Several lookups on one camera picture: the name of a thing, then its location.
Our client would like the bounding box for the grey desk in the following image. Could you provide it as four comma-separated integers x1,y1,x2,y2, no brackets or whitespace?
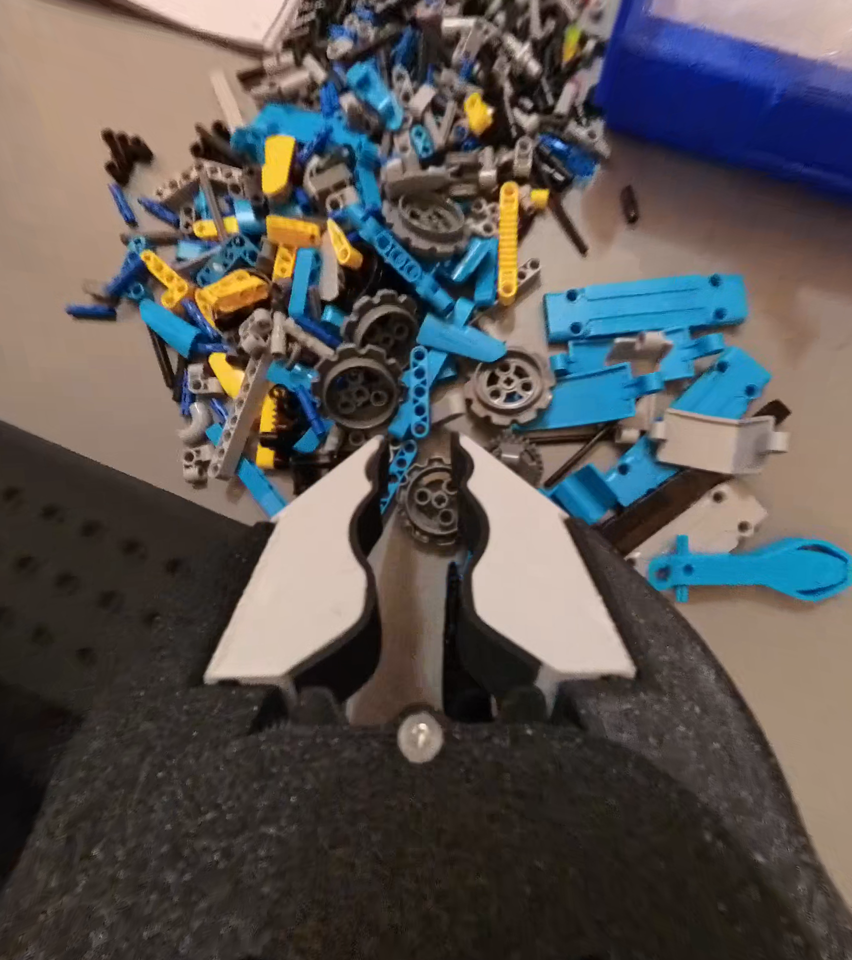
0,0,852,924

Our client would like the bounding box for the small dark gear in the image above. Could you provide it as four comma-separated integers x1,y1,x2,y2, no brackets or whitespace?
489,431,546,485

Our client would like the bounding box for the dark brick wheel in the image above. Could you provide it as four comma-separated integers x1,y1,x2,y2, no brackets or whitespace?
339,288,421,361

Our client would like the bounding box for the grey curved brick panel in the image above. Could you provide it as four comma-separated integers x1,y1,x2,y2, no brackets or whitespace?
654,408,791,477

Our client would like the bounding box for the open instruction booklet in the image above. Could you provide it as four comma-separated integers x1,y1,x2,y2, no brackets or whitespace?
111,0,300,55

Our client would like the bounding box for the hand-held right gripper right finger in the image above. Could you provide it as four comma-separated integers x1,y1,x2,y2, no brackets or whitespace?
452,432,637,717

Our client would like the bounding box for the black perforated panel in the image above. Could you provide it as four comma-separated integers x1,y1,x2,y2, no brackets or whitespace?
0,397,277,721

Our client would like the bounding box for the dark grey gear wheel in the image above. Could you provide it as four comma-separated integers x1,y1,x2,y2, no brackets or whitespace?
399,457,466,545

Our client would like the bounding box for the grey spoked wheel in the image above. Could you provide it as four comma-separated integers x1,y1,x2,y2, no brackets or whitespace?
465,348,556,425

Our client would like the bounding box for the blue plastic bin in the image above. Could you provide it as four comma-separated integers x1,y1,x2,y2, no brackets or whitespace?
592,0,852,219

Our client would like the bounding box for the pile of small brick parts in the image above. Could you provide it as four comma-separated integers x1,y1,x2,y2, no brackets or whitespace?
66,0,615,519

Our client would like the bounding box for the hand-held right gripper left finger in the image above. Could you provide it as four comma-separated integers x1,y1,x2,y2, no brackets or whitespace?
203,435,390,717

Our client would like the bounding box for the blue brick panel assembly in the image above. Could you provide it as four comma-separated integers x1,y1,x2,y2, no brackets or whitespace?
523,273,791,526

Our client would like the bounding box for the light grey brick panel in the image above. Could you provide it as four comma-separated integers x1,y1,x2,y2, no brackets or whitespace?
628,480,770,560

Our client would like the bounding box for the small black brick connector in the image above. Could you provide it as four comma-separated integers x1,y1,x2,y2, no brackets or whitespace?
99,127,155,186

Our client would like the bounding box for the blue leaf-shaped brick piece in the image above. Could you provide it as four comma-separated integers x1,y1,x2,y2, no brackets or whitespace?
647,534,852,605

